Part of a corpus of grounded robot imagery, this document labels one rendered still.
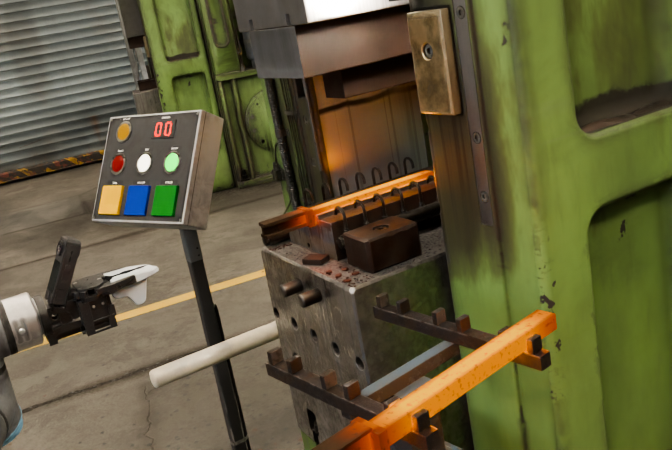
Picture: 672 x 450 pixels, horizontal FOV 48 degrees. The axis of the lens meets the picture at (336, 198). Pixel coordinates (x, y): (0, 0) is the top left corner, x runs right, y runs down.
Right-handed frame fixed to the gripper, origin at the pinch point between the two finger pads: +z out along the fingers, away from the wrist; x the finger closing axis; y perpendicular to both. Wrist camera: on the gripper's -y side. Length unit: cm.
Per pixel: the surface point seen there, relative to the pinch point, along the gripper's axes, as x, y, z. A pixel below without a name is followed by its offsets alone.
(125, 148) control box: -64, -12, 16
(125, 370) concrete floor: -188, 100, 22
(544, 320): 61, 5, 34
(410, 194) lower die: 6, 1, 53
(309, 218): 2.2, 0.2, 31.7
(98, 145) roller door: -786, 80, 158
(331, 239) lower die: 6.5, 4.3, 33.4
